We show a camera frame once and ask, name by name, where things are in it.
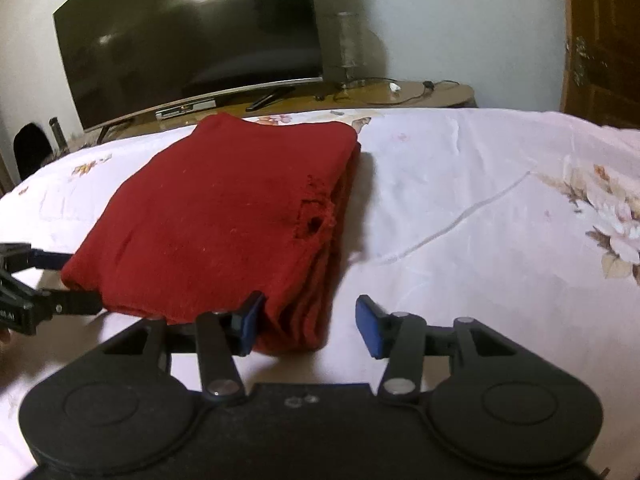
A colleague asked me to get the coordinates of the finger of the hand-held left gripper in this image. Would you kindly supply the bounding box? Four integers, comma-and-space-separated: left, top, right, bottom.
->
0, 242, 74, 274
36, 287, 104, 318

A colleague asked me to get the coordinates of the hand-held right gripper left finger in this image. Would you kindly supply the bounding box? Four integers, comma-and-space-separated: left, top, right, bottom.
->
102, 290, 266, 405

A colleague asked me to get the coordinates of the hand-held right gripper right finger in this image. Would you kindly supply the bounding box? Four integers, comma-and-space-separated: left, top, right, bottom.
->
355, 295, 522, 406

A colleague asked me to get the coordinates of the red shirt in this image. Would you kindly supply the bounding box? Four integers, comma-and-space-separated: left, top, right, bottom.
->
60, 114, 363, 354

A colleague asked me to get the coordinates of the black chair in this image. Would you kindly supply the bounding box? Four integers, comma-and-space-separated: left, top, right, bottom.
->
12, 122, 54, 182

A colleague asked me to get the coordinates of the floral white bed sheet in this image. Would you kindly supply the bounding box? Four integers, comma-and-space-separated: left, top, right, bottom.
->
0, 106, 640, 480

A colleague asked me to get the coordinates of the silver set-top box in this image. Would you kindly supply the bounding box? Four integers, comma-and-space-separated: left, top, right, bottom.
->
154, 99, 217, 120

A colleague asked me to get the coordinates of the wooden television console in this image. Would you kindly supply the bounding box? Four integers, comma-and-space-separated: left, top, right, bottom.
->
60, 79, 476, 156

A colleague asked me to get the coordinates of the black curved television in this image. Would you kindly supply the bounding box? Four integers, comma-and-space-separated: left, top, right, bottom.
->
52, 0, 324, 144

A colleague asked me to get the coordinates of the clear glass table lamp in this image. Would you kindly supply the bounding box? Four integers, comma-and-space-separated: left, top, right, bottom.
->
324, 11, 374, 87

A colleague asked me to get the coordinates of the brown wooden door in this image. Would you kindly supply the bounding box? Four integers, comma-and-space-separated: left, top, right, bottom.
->
559, 0, 640, 134

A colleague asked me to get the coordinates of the black cable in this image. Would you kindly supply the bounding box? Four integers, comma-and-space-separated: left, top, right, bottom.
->
314, 77, 461, 105

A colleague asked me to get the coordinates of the brass door handle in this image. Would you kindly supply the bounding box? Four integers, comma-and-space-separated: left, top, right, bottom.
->
571, 35, 592, 87

